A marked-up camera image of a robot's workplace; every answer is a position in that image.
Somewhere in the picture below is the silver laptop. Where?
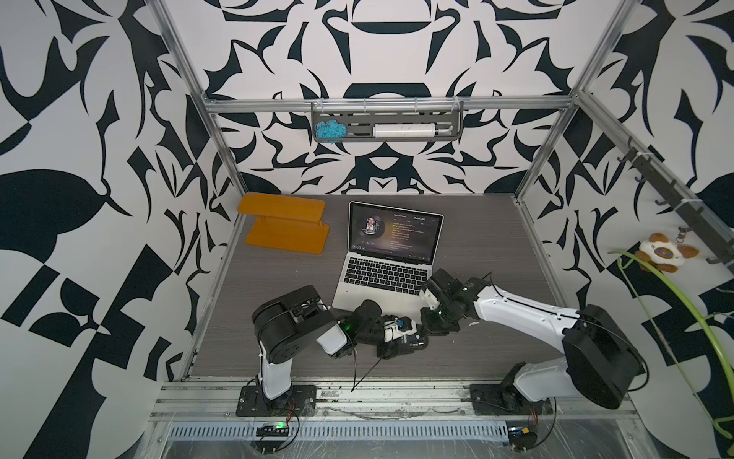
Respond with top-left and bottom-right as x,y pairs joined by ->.
333,201 -> 443,321

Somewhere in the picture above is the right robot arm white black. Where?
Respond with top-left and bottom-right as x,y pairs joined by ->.
420,270 -> 648,409

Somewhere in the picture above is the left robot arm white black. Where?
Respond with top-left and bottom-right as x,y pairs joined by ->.
252,285 -> 429,402

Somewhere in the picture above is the right controller board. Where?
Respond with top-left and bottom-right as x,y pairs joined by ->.
508,426 -> 538,451

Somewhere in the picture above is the controller board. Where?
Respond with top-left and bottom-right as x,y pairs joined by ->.
255,422 -> 291,439
508,426 -> 538,451

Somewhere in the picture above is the left controller board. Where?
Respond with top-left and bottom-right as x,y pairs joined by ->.
255,422 -> 291,439

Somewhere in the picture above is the white roll in rack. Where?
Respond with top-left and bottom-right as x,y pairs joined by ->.
373,124 -> 436,139

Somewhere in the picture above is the teal cloth ball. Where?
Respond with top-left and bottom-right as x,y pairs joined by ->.
315,120 -> 348,142

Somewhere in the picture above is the brown white plush toy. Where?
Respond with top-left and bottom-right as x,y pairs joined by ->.
635,233 -> 700,273

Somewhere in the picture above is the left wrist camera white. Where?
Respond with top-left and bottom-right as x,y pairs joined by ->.
383,317 -> 417,342

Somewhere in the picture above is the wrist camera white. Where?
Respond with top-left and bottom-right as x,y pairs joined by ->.
421,286 -> 442,310
383,317 -> 417,342

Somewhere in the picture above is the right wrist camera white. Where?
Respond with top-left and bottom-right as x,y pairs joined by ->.
421,286 -> 442,310

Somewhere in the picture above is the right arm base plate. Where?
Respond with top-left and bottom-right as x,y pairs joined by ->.
468,384 -> 554,416

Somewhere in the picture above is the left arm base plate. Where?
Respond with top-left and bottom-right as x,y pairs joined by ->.
235,384 -> 317,417

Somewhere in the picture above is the grey wall rack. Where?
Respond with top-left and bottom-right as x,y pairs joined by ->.
310,99 -> 464,143

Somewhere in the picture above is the grey hook rail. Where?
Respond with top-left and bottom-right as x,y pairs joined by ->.
619,136 -> 733,273

